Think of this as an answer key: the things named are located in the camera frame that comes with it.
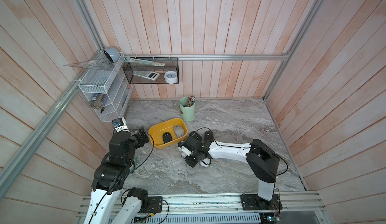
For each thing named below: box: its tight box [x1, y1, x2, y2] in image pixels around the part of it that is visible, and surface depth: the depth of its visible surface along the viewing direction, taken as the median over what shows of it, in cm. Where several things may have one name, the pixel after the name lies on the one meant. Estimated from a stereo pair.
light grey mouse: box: [172, 124, 185, 138], surface depth 100 cm
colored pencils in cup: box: [185, 95, 196, 107], surface depth 100 cm
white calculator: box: [133, 70, 160, 81], surface depth 100 cm
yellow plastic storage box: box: [148, 118, 189, 150], surface depth 100 cm
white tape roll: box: [164, 70, 178, 84], surface depth 97 cm
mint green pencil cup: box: [179, 96, 196, 122], surface depth 103 cm
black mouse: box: [162, 131, 173, 144], surface depth 97 cm
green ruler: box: [124, 57, 166, 67], surface depth 93 cm
